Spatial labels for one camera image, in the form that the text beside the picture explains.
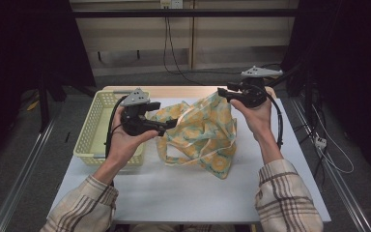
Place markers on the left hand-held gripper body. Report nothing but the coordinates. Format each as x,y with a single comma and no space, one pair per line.
135,124

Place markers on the white power strip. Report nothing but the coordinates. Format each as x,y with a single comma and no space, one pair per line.
320,142

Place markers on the orange floral cloth tote bag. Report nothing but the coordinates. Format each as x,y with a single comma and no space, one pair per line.
206,135

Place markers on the person's right hand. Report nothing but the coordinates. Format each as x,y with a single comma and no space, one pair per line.
257,121

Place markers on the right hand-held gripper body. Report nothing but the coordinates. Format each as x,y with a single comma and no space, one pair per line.
254,93

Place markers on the aluminium floor rail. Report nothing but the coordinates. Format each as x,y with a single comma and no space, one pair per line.
19,180
338,180

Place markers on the white wall socket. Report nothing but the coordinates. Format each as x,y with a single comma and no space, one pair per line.
171,3

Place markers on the person's left hand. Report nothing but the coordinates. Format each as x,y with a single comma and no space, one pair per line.
124,145

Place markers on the black curtain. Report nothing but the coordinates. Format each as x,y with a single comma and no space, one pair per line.
25,48
348,64

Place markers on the pale yellow plastic basket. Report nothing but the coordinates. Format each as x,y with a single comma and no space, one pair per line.
93,129

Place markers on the black horizontal metal bar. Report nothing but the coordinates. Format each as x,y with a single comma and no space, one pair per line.
174,13

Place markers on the black metal stand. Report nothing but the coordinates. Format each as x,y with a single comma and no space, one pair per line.
44,106

